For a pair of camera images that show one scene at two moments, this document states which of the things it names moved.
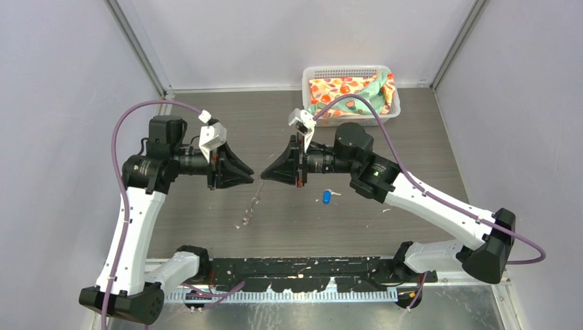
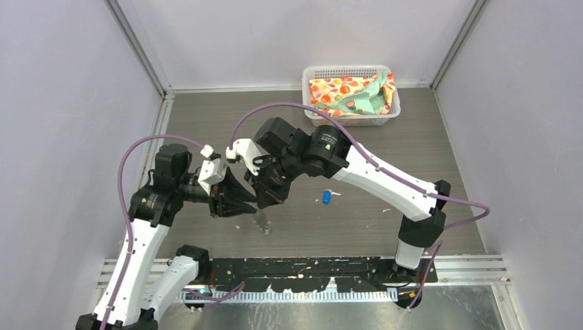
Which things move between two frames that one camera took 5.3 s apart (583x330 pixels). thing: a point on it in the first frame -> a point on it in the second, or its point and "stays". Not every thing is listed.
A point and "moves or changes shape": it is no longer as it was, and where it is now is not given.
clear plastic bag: [254, 202] moves or changes shape
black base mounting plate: [304, 275] stays
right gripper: [284, 169] -> [265, 199]
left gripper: [229, 179] -> [232, 188]
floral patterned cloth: [378, 88] stays
